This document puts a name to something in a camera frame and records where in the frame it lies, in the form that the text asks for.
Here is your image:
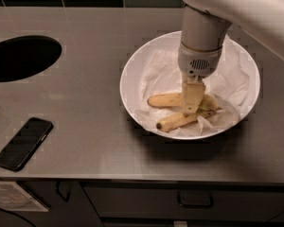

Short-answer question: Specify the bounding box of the white bowl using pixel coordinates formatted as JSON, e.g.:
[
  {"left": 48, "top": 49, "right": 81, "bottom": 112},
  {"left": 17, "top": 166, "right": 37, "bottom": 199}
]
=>
[{"left": 120, "top": 31, "right": 260, "bottom": 140}]

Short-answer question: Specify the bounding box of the white crumpled paper liner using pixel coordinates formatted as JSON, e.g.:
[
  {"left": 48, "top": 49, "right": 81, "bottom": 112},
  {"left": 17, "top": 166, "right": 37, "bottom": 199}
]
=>
[{"left": 133, "top": 40, "right": 252, "bottom": 139}]

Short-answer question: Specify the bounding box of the yellow banana bunch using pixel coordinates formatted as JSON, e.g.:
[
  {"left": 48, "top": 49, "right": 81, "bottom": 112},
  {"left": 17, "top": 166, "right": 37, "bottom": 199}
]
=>
[{"left": 148, "top": 93, "right": 221, "bottom": 132}]

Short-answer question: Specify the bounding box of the dark drawer with handle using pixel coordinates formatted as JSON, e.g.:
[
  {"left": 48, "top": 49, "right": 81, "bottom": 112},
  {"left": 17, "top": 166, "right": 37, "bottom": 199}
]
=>
[{"left": 84, "top": 184, "right": 284, "bottom": 227}]

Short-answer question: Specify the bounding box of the black round counter hole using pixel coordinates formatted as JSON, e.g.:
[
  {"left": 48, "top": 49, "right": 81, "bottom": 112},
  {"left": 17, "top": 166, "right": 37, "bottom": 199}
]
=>
[{"left": 0, "top": 35, "right": 62, "bottom": 82}]

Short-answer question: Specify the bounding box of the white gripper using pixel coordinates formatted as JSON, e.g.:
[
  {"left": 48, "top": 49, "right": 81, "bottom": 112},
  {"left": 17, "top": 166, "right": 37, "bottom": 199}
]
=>
[{"left": 178, "top": 43, "right": 222, "bottom": 114}]

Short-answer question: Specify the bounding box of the black smartphone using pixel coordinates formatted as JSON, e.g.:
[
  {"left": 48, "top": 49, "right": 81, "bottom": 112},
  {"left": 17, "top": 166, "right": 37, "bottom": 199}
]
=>
[{"left": 0, "top": 117, "right": 54, "bottom": 172}]

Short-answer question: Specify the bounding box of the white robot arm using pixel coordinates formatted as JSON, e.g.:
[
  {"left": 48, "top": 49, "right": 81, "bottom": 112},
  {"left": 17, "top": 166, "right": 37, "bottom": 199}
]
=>
[{"left": 178, "top": 0, "right": 284, "bottom": 114}]

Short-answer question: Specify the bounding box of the white paper label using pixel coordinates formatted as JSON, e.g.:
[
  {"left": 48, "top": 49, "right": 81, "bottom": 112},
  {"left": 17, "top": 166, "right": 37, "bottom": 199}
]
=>
[{"left": 0, "top": 182, "right": 49, "bottom": 212}]

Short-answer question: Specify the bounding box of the black hook handle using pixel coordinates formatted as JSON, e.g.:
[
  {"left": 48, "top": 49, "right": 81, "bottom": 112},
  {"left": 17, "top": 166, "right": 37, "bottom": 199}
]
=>
[{"left": 55, "top": 181, "right": 71, "bottom": 202}]

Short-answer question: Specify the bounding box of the black cable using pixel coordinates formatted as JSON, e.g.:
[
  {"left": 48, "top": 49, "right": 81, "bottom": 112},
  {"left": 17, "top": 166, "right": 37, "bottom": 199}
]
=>
[{"left": 0, "top": 204, "right": 37, "bottom": 227}]

